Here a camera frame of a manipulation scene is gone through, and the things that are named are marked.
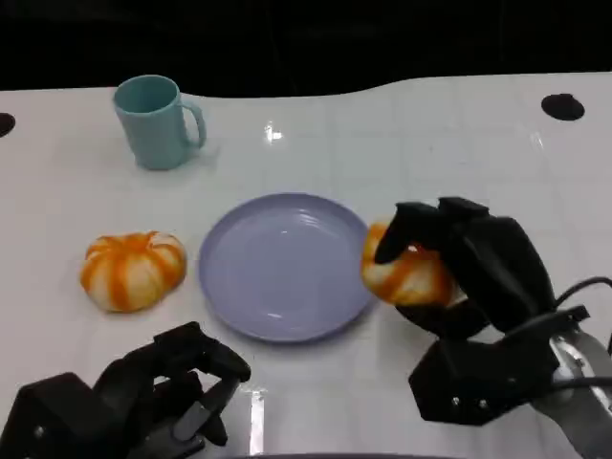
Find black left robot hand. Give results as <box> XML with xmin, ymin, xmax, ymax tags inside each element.
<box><xmin>90</xmin><ymin>320</ymin><xmax>252</xmax><ymax>459</ymax></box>

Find orange white toy bread roll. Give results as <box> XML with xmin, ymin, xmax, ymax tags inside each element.
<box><xmin>78</xmin><ymin>230</ymin><xmax>187</xmax><ymax>315</ymax></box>
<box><xmin>361</xmin><ymin>217</ymin><xmax>468</xmax><ymax>307</ymax></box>

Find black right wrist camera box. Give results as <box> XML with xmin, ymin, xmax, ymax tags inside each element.
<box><xmin>408</xmin><ymin>305</ymin><xmax>590</xmax><ymax>426</ymax></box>

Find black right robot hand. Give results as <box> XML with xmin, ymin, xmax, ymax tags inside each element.
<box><xmin>375</xmin><ymin>196</ymin><xmax>558</xmax><ymax>340</ymax></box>

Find lilac plate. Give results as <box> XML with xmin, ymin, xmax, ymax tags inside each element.
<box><xmin>198</xmin><ymin>191</ymin><xmax>382</xmax><ymax>344</ymax></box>

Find pale green mug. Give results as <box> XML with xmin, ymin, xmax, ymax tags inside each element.
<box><xmin>113</xmin><ymin>75</ymin><xmax>208</xmax><ymax>172</ymax></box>

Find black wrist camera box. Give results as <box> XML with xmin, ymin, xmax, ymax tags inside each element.
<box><xmin>408</xmin><ymin>305</ymin><xmax>590</xmax><ymax>426</ymax></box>
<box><xmin>0</xmin><ymin>372</ymin><xmax>99</xmax><ymax>459</ymax></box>

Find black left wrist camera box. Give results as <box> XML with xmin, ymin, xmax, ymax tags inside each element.
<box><xmin>0</xmin><ymin>372</ymin><xmax>99</xmax><ymax>459</ymax></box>

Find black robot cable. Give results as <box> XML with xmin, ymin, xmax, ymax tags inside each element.
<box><xmin>554</xmin><ymin>275</ymin><xmax>612</xmax><ymax>307</ymax></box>
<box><xmin>496</xmin><ymin>309</ymin><xmax>582</xmax><ymax>343</ymax></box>

